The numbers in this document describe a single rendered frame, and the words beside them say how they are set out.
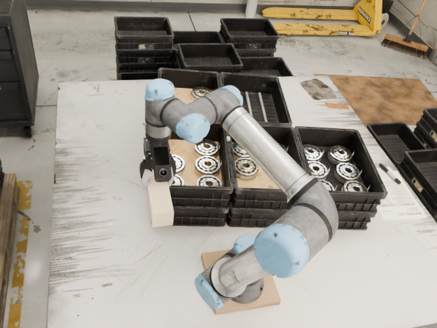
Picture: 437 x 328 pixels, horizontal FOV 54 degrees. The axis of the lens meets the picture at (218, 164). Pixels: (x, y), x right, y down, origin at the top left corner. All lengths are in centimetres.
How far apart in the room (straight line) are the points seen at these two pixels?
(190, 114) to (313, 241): 41
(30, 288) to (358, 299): 159
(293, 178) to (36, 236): 185
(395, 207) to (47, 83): 277
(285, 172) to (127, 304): 75
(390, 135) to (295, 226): 239
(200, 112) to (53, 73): 289
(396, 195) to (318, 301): 73
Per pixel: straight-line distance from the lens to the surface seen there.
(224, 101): 114
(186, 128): 105
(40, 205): 279
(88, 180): 191
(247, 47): 338
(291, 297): 164
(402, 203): 214
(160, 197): 129
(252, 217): 173
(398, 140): 329
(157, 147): 121
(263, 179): 178
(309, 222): 99
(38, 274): 250
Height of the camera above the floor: 206
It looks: 43 degrees down
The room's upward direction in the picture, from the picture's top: 10 degrees clockwise
